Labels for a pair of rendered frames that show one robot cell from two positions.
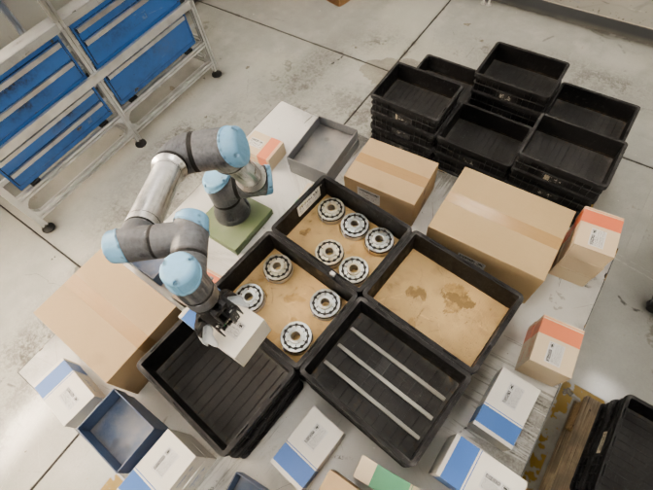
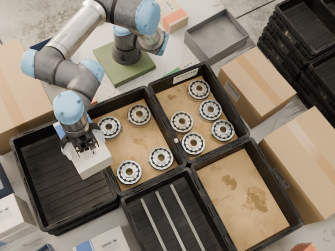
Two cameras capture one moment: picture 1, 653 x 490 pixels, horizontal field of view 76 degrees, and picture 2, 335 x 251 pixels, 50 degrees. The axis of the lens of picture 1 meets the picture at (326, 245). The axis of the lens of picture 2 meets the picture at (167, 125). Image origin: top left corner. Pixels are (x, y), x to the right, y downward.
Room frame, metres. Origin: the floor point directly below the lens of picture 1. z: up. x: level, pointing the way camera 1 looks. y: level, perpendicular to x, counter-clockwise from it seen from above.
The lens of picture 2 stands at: (0.08, 0.00, 2.29)
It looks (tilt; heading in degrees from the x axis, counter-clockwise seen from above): 68 degrees down; 5
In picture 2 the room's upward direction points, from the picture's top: 11 degrees clockwise
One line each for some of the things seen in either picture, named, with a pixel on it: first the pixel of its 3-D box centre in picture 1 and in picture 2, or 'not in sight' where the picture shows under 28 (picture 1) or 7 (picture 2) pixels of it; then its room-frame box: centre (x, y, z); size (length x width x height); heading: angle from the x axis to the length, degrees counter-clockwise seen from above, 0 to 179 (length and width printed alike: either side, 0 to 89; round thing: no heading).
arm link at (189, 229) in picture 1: (183, 237); (80, 79); (0.50, 0.30, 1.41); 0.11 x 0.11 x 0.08; 86
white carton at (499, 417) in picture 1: (502, 408); not in sight; (0.11, -0.44, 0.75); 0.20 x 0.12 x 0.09; 134
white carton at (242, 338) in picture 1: (225, 323); (83, 144); (0.42, 0.31, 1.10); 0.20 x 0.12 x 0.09; 46
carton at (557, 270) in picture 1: (574, 258); not in sight; (0.56, -0.87, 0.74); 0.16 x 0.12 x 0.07; 142
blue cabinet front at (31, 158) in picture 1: (38, 117); not in sight; (2.02, 1.46, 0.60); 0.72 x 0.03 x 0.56; 136
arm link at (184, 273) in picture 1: (187, 277); (71, 111); (0.40, 0.29, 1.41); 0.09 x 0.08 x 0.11; 176
